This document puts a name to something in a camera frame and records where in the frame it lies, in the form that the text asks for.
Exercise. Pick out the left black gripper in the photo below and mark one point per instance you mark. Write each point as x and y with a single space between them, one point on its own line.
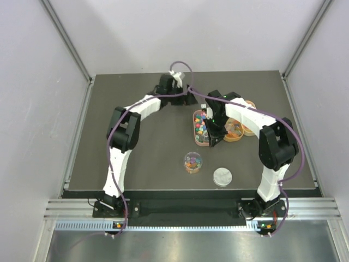
184 97

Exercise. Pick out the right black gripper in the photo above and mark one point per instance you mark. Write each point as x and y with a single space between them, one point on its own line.
215 136

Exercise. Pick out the pink tray of block candies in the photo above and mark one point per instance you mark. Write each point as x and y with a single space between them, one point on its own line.
201 137

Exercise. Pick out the yellow tray of popsicle candies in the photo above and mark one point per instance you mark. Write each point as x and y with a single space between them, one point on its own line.
234 130

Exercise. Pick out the orange tray of star candies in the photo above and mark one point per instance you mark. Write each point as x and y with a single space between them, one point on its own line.
248 124

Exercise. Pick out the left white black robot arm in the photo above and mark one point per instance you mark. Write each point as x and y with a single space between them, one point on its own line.
124 131

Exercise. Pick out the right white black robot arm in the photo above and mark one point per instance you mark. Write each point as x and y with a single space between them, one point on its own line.
277 142

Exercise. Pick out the clear round plastic jar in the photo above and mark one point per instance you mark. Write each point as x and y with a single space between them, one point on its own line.
193 162

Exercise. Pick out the clear round jar lid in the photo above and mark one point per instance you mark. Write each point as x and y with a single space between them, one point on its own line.
222 177

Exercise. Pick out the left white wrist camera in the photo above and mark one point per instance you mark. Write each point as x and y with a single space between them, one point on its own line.
178 76

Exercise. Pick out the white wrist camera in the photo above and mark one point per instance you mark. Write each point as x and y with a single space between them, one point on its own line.
207 110
178 76

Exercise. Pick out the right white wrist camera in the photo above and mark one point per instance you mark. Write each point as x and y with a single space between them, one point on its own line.
207 110

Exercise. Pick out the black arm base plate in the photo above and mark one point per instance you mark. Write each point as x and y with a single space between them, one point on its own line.
159 208

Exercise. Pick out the slotted cable duct rail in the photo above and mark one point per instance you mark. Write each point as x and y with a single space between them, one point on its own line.
115 226

